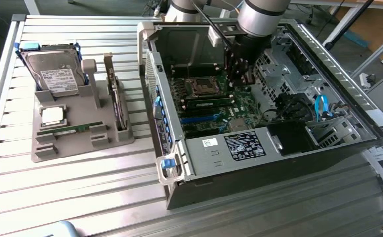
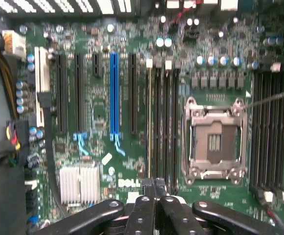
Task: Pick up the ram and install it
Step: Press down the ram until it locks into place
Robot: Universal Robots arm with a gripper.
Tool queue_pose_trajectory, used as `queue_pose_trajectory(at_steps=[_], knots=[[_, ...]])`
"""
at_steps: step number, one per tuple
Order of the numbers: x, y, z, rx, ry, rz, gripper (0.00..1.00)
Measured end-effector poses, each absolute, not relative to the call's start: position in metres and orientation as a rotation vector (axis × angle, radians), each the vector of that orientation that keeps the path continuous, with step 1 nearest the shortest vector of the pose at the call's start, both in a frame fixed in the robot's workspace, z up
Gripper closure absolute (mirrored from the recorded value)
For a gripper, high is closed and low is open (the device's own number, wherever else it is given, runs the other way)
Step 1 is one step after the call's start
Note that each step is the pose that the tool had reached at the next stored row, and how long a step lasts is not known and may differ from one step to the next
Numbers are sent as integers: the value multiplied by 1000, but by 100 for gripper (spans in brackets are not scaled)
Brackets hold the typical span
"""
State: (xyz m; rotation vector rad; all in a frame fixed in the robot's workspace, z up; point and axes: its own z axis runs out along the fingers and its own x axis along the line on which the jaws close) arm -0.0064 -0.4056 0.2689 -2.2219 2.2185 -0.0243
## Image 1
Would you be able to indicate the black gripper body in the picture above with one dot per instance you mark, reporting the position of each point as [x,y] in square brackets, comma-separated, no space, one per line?
[248,48]

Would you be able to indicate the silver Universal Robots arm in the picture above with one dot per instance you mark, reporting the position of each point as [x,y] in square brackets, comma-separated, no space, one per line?
[260,17]

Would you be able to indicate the installed black RAM stick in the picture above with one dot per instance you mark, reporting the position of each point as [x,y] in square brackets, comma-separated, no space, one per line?
[208,103]

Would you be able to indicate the green RAM stick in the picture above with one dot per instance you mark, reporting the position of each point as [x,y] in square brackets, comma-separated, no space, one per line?
[69,129]

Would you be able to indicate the CPU socket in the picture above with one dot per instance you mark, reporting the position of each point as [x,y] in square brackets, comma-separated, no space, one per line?
[200,86]

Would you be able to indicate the green motherboard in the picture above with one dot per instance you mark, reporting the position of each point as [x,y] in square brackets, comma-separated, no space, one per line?
[240,103]

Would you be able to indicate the black tripod pole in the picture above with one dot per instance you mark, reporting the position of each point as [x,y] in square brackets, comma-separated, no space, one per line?
[348,23]

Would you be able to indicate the blue expansion slot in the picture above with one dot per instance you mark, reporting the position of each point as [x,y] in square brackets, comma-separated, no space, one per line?
[196,119]

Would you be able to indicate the white power strip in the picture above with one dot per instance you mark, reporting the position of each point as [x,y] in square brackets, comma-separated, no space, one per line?
[365,80]

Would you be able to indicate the silver power supply unit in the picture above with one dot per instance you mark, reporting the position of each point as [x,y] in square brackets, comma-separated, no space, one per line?
[233,150]

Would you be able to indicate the graphics card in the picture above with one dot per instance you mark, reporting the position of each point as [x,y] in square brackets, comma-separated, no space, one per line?
[114,93]

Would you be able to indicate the open black PC case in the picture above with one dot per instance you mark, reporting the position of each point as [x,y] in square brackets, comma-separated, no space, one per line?
[276,177]

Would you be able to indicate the blue case latch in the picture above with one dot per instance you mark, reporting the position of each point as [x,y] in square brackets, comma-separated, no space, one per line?
[165,164]

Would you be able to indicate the hard disk in blue carrier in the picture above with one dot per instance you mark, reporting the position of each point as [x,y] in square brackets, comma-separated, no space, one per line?
[53,74]

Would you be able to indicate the grey parts rack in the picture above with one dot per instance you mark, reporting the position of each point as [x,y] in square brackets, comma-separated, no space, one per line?
[78,143]

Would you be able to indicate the silver CPU chip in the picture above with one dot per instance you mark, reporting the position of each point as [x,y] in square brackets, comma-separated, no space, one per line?
[53,116]

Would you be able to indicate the light blue plastic object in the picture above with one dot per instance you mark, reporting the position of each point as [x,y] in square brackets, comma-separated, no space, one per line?
[53,229]

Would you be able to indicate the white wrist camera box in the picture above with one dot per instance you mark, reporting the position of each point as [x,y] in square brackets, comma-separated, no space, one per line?
[214,37]

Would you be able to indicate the wooden desk with white frame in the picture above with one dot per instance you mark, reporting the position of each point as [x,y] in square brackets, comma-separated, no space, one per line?
[372,22]

